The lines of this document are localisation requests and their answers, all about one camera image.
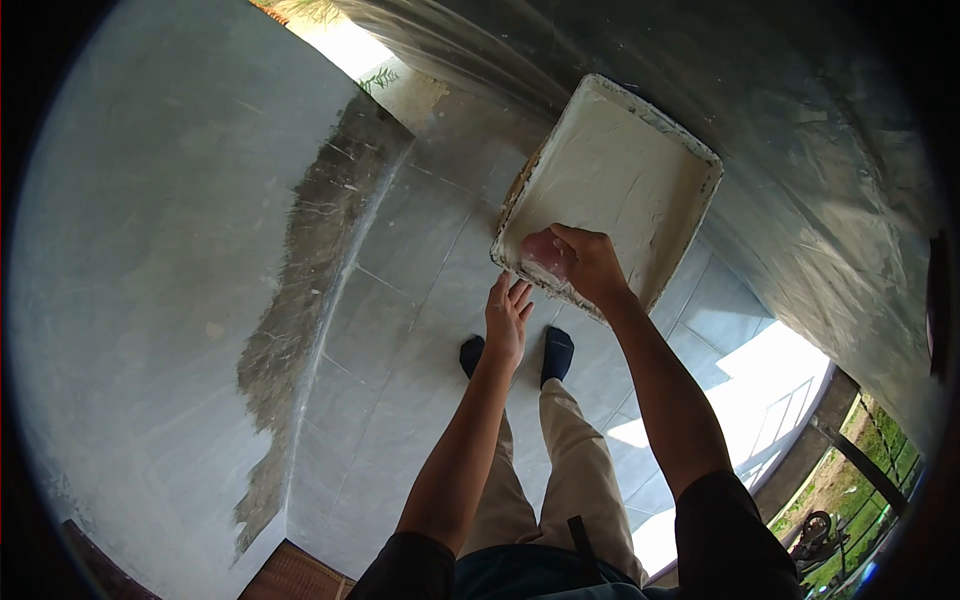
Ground person's left hand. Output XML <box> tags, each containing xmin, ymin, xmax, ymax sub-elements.
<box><xmin>484</xmin><ymin>271</ymin><xmax>536</xmax><ymax>371</ymax></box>

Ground person's right hand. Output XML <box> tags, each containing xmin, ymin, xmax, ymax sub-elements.
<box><xmin>549</xmin><ymin>222</ymin><xmax>633</xmax><ymax>311</ymax></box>

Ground person's left fingers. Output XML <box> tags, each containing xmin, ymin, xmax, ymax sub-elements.
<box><xmin>489</xmin><ymin>271</ymin><xmax>536</xmax><ymax>320</ymax></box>

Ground person's right fingers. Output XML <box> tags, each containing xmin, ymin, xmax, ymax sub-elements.
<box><xmin>549</xmin><ymin>222</ymin><xmax>595</xmax><ymax>283</ymax></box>

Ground pink plaster scraper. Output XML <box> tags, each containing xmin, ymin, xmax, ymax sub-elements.
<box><xmin>519</xmin><ymin>228</ymin><xmax>577</xmax><ymax>285</ymax></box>

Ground white plaster tray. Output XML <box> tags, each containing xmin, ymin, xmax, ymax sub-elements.
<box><xmin>489</xmin><ymin>72</ymin><xmax>726</xmax><ymax>326</ymax></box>

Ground person's legs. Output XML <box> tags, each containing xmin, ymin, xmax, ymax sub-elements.
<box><xmin>458</xmin><ymin>325</ymin><xmax>651</xmax><ymax>588</ymax></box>

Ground green plant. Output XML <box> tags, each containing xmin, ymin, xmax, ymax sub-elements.
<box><xmin>358</xmin><ymin>66</ymin><xmax>402</xmax><ymax>94</ymax></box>

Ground person's body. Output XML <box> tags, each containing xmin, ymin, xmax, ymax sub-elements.
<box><xmin>345</xmin><ymin>469</ymin><xmax>805</xmax><ymax>600</ymax></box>

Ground brown woven door mat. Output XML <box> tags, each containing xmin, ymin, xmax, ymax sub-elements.
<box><xmin>238</xmin><ymin>538</ymin><xmax>358</xmax><ymax>600</ymax></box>

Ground dark metal railing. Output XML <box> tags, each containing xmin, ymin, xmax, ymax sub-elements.
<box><xmin>752</xmin><ymin>369</ymin><xmax>928</xmax><ymax>600</ymax></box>

